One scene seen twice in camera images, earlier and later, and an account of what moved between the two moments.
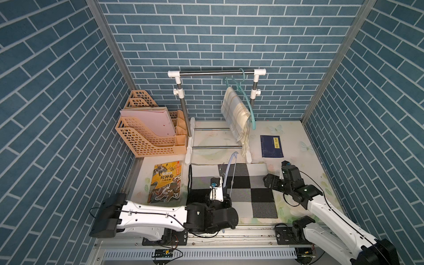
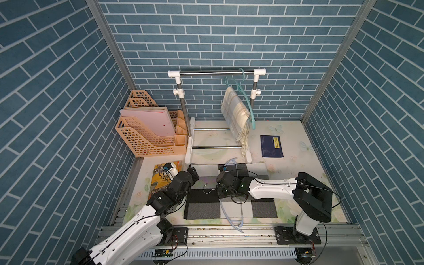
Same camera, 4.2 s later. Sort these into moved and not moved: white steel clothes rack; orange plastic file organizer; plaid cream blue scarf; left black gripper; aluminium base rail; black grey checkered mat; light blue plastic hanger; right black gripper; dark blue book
Moved: light blue plastic hanger; right black gripper; left black gripper
Not moved: dark blue book; orange plastic file organizer; white steel clothes rack; black grey checkered mat; plaid cream blue scarf; aluminium base rail
